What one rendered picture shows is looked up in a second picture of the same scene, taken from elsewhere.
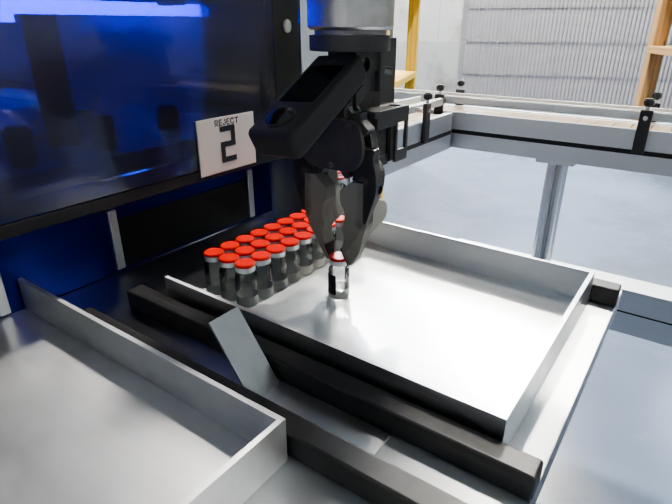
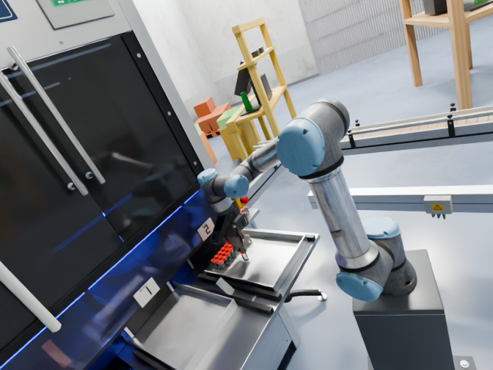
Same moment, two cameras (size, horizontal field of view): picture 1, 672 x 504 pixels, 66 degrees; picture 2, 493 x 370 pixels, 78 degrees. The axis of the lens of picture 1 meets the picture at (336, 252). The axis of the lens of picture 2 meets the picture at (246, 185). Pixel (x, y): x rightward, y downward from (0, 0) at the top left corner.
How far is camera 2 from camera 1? 0.76 m
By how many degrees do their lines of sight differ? 9
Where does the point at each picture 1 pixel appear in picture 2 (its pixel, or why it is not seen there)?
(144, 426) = (210, 307)
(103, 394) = (201, 303)
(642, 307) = (384, 200)
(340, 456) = (245, 302)
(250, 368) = (227, 289)
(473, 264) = (280, 237)
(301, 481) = (240, 309)
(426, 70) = (297, 64)
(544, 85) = (365, 45)
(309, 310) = (240, 267)
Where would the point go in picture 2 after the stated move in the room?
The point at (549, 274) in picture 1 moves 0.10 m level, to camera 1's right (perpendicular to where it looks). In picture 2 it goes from (296, 237) to (321, 228)
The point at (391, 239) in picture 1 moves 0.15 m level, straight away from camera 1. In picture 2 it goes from (259, 234) to (261, 215)
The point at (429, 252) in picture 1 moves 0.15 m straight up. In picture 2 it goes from (269, 236) to (256, 208)
